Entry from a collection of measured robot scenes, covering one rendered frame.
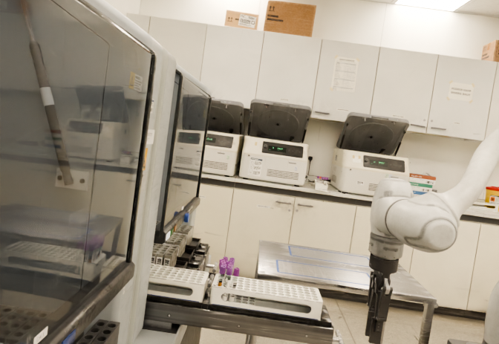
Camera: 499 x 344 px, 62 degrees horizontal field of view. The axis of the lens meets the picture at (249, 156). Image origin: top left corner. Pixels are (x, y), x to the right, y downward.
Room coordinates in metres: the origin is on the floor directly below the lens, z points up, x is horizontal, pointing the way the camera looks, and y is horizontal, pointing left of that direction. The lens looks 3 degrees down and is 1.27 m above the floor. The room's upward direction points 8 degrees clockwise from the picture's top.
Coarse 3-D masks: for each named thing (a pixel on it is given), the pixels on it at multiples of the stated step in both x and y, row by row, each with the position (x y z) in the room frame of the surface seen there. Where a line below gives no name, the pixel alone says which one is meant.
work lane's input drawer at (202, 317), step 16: (208, 288) 1.17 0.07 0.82; (160, 304) 1.06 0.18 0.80; (176, 304) 1.07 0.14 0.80; (192, 304) 1.07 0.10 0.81; (208, 304) 1.07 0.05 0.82; (160, 320) 1.06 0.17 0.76; (176, 320) 1.06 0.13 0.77; (192, 320) 1.06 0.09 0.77; (208, 320) 1.05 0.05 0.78; (224, 320) 1.05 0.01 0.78; (240, 320) 1.05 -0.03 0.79; (256, 320) 1.05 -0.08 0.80; (272, 320) 1.05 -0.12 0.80; (288, 320) 1.06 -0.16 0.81; (304, 320) 1.06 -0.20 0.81; (320, 320) 1.06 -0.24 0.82; (272, 336) 1.05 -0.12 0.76; (288, 336) 1.05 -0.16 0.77; (304, 336) 1.05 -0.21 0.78; (320, 336) 1.05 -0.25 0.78; (336, 336) 1.13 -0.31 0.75
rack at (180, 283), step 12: (156, 276) 1.10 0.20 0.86; (168, 276) 1.09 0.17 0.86; (180, 276) 1.11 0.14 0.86; (192, 276) 1.13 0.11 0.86; (204, 276) 1.13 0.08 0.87; (156, 288) 1.14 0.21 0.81; (168, 288) 1.15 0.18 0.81; (180, 288) 1.17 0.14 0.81; (192, 288) 1.07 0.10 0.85; (204, 288) 1.09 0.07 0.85
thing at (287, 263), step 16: (272, 256) 1.57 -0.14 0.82; (288, 256) 1.60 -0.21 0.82; (304, 256) 1.64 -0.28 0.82; (320, 256) 1.67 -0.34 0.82; (336, 256) 1.70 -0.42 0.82; (352, 256) 1.74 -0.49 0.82; (368, 256) 1.78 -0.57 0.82; (256, 272) 1.78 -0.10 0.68; (272, 272) 1.39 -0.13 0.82; (288, 272) 1.41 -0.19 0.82; (304, 272) 1.44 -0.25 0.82; (320, 272) 1.46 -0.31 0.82; (336, 272) 1.49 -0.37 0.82; (352, 272) 1.51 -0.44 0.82; (368, 272) 1.54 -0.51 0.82; (400, 272) 1.60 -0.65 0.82; (336, 288) 1.35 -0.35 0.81; (352, 288) 1.35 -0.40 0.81; (368, 288) 1.36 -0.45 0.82; (400, 288) 1.40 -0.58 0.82; (416, 288) 1.43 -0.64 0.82; (432, 304) 1.35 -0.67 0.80; (256, 336) 1.36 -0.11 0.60
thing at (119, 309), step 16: (96, 0) 0.80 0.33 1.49; (112, 16) 0.80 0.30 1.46; (144, 32) 0.81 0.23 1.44; (160, 48) 0.88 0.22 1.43; (160, 64) 0.89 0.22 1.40; (144, 160) 0.86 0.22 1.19; (144, 176) 0.87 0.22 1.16; (144, 192) 0.89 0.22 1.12; (128, 288) 0.86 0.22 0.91; (112, 304) 0.80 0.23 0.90; (128, 304) 0.88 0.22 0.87; (96, 320) 0.80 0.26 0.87; (112, 320) 0.80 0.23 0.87; (128, 320) 0.89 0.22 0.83
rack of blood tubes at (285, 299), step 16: (224, 288) 1.07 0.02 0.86; (240, 288) 1.09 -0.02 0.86; (256, 288) 1.10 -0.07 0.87; (272, 288) 1.12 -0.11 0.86; (288, 288) 1.14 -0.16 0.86; (304, 288) 1.16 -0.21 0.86; (224, 304) 1.07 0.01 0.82; (240, 304) 1.07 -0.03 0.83; (256, 304) 1.13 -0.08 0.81; (272, 304) 1.15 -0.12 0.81; (288, 304) 1.16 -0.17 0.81; (304, 304) 1.07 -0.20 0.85; (320, 304) 1.06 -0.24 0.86
